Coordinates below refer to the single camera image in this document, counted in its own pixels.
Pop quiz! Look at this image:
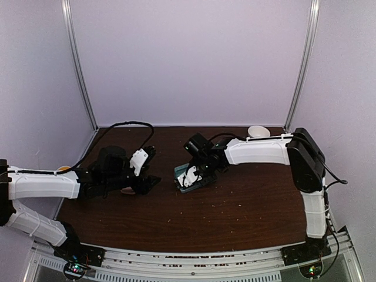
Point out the aluminium front rail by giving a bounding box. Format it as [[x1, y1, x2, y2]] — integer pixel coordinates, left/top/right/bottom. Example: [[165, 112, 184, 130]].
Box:
[[23, 231, 367, 282]]

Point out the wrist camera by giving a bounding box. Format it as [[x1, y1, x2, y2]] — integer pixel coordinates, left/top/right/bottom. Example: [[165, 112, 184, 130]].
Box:
[[129, 146, 156, 176], [176, 165, 202, 189]]

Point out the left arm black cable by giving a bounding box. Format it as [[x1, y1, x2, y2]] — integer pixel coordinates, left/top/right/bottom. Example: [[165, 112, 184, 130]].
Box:
[[0, 120, 156, 177]]

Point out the right aluminium frame post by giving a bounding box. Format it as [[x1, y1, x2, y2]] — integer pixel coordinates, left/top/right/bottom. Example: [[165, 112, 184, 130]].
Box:
[[283, 0, 320, 132]]

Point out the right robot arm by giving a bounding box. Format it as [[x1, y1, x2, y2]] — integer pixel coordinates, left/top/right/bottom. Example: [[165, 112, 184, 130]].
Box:
[[175, 128, 328, 260]]

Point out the patterned mug orange inside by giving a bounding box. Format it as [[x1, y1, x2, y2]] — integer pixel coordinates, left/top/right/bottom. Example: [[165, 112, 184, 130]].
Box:
[[57, 166, 71, 172]]

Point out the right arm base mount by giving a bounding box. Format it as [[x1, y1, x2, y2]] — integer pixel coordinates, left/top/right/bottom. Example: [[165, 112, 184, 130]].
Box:
[[281, 243, 332, 280]]

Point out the pink glasses case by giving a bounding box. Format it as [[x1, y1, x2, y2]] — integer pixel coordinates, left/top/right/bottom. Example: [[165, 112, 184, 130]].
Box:
[[121, 189, 136, 195]]

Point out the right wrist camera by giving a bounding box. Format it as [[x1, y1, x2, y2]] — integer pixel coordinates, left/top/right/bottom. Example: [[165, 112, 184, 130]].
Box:
[[176, 165, 202, 189]]

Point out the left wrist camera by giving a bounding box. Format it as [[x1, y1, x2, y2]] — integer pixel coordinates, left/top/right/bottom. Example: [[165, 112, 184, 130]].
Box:
[[129, 146, 156, 176]]

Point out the left aluminium frame post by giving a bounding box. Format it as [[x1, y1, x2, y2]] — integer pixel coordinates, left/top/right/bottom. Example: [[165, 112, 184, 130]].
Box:
[[61, 0, 98, 130]]

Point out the grey-blue glasses case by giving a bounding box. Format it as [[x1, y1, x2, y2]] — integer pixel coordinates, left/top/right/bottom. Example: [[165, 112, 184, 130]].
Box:
[[174, 163, 217, 193]]

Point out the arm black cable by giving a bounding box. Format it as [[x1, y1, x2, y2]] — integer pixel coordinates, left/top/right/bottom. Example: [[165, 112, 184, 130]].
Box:
[[210, 132, 349, 265], [0, 120, 156, 177]]

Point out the white ceramic bowl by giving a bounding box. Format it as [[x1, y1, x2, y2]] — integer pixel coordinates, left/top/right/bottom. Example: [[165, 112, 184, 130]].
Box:
[[247, 125, 271, 138]]

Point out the aluminium frame post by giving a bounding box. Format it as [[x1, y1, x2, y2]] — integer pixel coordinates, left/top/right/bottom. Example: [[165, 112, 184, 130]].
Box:
[[283, 0, 320, 132], [61, 0, 98, 130]]

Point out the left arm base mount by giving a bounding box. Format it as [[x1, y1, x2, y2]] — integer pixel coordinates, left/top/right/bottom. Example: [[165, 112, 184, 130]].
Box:
[[53, 245, 105, 281]]

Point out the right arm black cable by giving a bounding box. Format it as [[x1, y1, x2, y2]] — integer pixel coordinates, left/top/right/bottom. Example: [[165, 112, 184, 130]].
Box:
[[210, 132, 349, 265]]

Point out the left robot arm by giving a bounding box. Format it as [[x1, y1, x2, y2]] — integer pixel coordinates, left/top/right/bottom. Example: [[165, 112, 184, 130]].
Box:
[[1, 146, 161, 261]]

